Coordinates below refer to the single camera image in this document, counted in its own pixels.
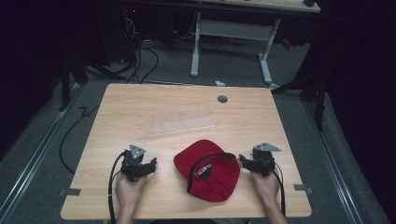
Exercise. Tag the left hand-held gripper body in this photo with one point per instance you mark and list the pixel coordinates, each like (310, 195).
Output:
(133, 163)

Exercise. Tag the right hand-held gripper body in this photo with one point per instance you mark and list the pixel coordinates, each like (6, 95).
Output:
(264, 158)

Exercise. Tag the red baseball cap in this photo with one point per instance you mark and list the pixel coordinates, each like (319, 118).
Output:
(214, 180)

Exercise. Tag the person's right hand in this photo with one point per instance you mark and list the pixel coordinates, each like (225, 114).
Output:
(265, 186)

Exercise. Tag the person's left hand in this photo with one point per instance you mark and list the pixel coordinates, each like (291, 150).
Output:
(129, 193)

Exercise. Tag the grey tape strip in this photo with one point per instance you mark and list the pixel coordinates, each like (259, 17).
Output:
(71, 192)
(302, 188)

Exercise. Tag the black metal stand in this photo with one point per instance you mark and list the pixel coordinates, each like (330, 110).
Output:
(65, 84)
(320, 102)

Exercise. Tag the white paper scrap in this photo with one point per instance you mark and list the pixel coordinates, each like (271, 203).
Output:
(219, 83)

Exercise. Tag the dark curtain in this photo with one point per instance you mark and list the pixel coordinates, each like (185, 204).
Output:
(25, 62)
(361, 77)

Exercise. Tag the white-framed desk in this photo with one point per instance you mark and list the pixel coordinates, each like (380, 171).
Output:
(232, 30)

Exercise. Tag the black computer mouse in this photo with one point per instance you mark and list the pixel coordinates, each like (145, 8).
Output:
(309, 2)

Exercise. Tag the metal floor rail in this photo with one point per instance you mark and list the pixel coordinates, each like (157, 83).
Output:
(40, 152)
(334, 168)

